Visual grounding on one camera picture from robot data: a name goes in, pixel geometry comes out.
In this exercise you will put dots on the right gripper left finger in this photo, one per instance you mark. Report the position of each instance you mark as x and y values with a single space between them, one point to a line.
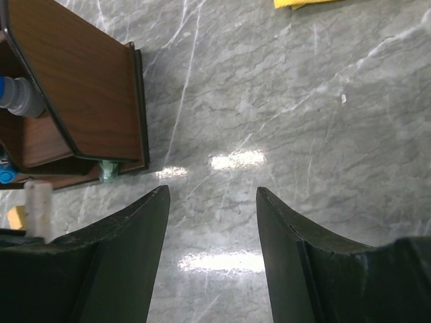
104 272

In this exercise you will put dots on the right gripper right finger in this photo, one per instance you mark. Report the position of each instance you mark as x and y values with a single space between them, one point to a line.
316 275

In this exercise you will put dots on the brown wooden desk organizer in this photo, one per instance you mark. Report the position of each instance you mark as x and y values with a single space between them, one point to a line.
93 91

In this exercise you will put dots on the tan square eraser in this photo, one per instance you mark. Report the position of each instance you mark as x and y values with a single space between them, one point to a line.
17 218

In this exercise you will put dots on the beige rectangular eraser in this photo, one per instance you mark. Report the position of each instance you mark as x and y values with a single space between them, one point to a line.
39 206

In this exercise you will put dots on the blue cap white marker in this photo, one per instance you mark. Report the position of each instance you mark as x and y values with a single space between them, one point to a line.
7 174

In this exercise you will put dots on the yellow folded cloth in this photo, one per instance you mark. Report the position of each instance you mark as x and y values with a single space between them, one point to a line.
297 4

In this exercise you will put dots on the blue glue bottle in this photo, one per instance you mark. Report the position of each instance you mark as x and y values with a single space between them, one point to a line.
20 97

